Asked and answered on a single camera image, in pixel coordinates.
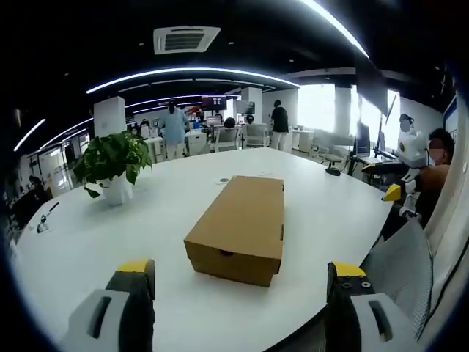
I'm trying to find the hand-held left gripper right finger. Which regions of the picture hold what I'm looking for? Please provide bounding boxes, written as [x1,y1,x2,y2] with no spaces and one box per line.
[325,260,415,352]

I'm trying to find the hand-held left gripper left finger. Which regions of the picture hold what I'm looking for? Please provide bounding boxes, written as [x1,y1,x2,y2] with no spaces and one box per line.
[60,258,157,352]

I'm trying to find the brown cardboard shoe box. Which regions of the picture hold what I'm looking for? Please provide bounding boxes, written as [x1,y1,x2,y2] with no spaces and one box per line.
[182,175,286,288]

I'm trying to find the person's head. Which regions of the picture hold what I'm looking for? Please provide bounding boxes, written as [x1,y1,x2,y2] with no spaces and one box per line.
[427,127,456,166]

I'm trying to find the person's dark torso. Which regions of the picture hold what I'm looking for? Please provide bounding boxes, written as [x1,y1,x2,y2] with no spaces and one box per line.
[380,190,443,239]

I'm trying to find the open laptop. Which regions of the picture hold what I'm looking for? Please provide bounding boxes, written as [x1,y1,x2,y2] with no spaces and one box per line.
[355,122,382,164]

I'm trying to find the bright window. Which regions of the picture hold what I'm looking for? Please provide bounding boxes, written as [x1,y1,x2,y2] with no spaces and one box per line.
[350,86,401,148]
[298,84,336,132]

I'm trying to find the grey mesh office chair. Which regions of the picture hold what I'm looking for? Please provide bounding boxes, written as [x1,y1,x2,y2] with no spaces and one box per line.
[361,219,435,340]

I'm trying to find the white office chair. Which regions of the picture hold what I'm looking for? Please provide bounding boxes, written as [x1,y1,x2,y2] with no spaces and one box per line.
[310,130,344,166]
[214,126,242,153]
[243,123,270,149]

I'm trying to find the large dark hanging screen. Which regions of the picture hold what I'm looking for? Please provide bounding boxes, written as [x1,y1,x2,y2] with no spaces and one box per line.
[355,65,390,114]

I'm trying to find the white plant pot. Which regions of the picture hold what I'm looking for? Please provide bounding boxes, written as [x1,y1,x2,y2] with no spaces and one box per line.
[100,177,133,206]

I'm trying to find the long ceiling light strip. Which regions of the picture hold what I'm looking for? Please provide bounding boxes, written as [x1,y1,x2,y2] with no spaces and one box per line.
[300,0,370,59]
[86,67,300,95]

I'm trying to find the green leafy plant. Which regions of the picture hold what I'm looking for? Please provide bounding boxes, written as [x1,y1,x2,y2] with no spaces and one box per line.
[73,131,153,199]

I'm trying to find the short ceiling light strip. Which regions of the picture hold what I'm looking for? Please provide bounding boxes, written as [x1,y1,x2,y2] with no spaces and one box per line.
[39,117,95,150]
[13,117,47,152]

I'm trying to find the white cabinet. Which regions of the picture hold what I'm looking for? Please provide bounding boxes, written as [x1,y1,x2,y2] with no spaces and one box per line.
[185,131,208,157]

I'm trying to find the white pillar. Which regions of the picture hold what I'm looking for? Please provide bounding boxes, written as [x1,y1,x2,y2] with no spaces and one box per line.
[93,95,128,139]

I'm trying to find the white ceiling air vent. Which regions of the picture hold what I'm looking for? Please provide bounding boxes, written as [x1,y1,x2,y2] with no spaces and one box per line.
[152,26,221,56]

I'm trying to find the blue wall board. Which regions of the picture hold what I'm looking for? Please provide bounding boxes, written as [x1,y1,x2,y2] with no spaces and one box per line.
[441,95,459,148]

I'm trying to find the white curved chair frame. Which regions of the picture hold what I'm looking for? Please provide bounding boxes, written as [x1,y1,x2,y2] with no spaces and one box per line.
[419,144,469,352]

